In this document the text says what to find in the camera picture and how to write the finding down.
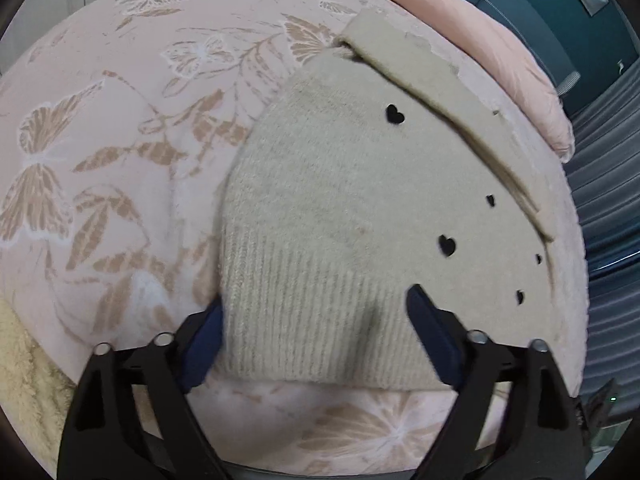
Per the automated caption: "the pink butterfly print blanket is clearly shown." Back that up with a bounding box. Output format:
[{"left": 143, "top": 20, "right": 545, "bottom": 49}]
[{"left": 0, "top": 0, "right": 589, "bottom": 478}]

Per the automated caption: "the teal headboard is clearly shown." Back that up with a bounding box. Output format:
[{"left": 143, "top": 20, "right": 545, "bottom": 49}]
[{"left": 440, "top": 0, "right": 632, "bottom": 97}]

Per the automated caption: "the beige knit sweater with hearts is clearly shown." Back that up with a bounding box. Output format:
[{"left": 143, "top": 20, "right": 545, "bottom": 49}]
[{"left": 212, "top": 8, "right": 560, "bottom": 392}]

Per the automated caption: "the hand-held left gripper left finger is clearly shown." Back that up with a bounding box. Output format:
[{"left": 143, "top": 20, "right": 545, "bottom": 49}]
[{"left": 56, "top": 296, "right": 232, "bottom": 480}]

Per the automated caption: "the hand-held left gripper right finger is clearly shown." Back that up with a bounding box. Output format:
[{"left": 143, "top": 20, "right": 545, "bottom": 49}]
[{"left": 406, "top": 284, "right": 587, "bottom": 480}]

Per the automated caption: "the cream fluffy blanket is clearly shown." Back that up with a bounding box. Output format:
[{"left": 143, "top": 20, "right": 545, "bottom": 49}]
[{"left": 0, "top": 298, "right": 76, "bottom": 462}]

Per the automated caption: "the grey striped bedding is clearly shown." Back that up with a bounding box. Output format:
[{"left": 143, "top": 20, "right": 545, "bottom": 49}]
[{"left": 564, "top": 47, "right": 640, "bottom": 401}]

